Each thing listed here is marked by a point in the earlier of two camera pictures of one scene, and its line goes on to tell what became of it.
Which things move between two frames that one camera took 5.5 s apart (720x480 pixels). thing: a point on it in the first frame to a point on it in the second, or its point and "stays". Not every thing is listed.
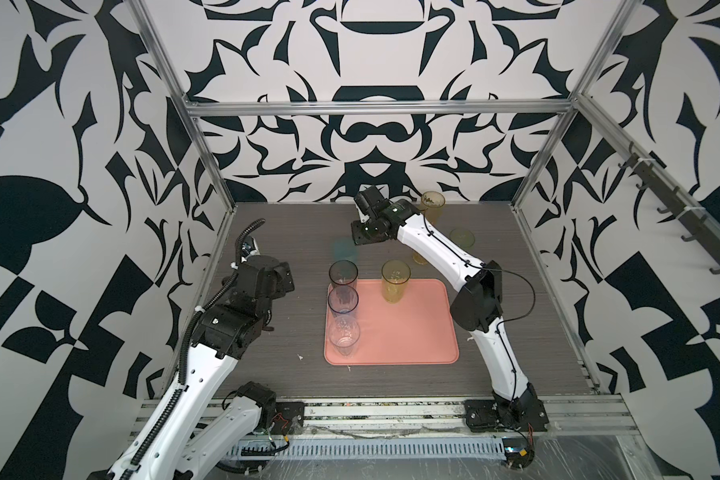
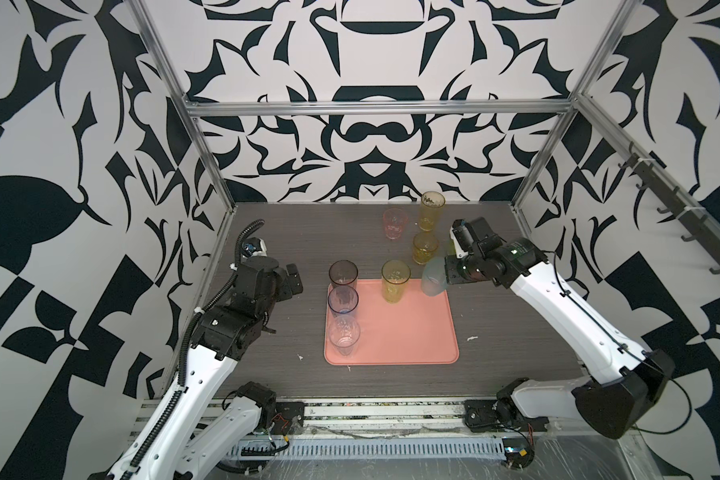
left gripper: (282, 281) stays
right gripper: (356, 233) to (452, 276)
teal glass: (344, 248) to (434, 276)
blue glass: (342, 300) stays
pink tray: (419, 331) stays
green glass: (395, 275) stays
